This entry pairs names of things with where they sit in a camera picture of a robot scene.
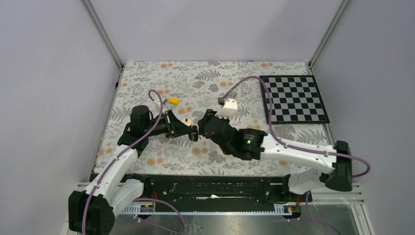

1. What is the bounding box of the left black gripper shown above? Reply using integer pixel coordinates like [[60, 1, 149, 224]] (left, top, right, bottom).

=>
[[144, 110, 193, 139]]

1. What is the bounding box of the pink earbud charging case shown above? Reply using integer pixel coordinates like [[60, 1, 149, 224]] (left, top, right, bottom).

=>
[[182, 118, 193, 126]]

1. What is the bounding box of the black earbud charging case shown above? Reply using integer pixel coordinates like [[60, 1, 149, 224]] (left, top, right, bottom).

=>
[[191, 125, 199, 142]]

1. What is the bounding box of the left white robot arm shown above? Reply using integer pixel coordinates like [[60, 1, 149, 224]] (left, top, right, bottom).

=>
[[68, 105, 197, 235]]

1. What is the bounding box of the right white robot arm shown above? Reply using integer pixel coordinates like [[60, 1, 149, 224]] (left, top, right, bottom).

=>
[[198, 109, 352, 202]]

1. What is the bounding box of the small grey block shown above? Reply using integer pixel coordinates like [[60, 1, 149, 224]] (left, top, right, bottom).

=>
[[229, 91, 237, 99]]

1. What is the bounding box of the yellow block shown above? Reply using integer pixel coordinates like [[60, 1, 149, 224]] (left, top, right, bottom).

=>
[[168, 97, 179, 106]]

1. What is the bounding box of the floral table mat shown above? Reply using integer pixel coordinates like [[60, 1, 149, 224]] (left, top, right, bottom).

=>
[[94, 61, 338, 177]]

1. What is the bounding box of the black white checkerboard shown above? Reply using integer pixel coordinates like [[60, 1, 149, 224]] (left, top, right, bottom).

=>
[[259, 75, 330, 124]]

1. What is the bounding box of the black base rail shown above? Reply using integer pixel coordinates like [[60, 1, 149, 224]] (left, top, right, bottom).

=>
[[119, 173, 313, 213]]

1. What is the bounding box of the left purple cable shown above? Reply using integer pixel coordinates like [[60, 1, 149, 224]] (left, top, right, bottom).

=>
[[81, 90, 187, 235]]

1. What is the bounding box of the purple cable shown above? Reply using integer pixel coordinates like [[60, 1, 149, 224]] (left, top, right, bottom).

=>
[[81, 90, 187, 235], [222, 76, 371, 235]]

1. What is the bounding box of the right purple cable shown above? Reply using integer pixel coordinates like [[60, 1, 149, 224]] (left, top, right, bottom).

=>
[[222, 76, 371, 235]]

